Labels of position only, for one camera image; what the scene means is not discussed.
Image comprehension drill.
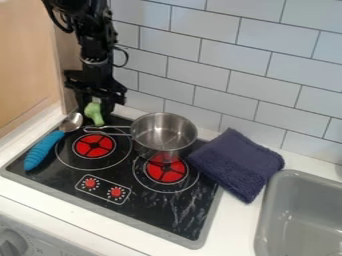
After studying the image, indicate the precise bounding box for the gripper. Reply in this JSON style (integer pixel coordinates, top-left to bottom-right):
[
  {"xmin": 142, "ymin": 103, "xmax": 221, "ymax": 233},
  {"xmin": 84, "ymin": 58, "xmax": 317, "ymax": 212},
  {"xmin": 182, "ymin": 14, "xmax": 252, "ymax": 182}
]
[{"xmin": 61, "ymin": 61, "xmax": 129, "ymax": 116}]

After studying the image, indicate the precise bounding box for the toy stove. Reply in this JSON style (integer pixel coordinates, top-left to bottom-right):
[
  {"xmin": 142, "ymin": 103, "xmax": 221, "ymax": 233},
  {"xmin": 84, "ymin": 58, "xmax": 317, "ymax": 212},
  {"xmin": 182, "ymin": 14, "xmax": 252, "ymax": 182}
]
[{"xmin": 0, "ymin": 113, "xmax": 226, "ymax": 251}]

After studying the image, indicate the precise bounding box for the purple cloth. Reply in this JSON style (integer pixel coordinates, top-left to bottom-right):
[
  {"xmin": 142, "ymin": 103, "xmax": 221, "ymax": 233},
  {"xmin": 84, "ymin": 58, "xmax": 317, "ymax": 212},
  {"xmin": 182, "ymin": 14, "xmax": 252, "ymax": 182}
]
[{"xmin": 185, "ymin": 127, "xmax": 286, "ymax": 205}]

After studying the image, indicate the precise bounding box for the toy sink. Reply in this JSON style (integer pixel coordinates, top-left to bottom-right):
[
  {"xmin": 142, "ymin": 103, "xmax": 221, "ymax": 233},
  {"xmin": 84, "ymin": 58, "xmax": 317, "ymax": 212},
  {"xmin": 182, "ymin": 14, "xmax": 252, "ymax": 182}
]
[{"xmin": 252, "ymin": 169, "xmax": 342, "ymax": 256}]

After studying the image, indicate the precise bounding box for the green toy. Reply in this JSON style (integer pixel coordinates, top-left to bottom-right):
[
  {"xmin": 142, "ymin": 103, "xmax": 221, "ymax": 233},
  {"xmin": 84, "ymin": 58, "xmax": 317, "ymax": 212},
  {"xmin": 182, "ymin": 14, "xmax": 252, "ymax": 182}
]
[{"xmin": 82, "ymin": 97, "xmax": 107, "ymax": 127}]

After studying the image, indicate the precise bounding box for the silver pot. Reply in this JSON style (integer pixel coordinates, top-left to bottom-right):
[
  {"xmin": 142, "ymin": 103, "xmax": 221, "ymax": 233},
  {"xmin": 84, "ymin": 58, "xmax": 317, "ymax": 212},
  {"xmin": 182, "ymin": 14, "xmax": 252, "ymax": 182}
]
[{"xmin": 82, "ymin": 112, "xmax": 200, "ymax": 161}]

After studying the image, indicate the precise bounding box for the blue handled silver spoon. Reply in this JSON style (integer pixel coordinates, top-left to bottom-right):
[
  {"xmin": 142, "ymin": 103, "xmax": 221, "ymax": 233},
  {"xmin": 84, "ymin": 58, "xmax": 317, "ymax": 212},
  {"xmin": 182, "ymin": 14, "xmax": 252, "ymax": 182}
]
[{"xmin": 22, "ymin": 112, "xmax": 85, "ymax": 172}]

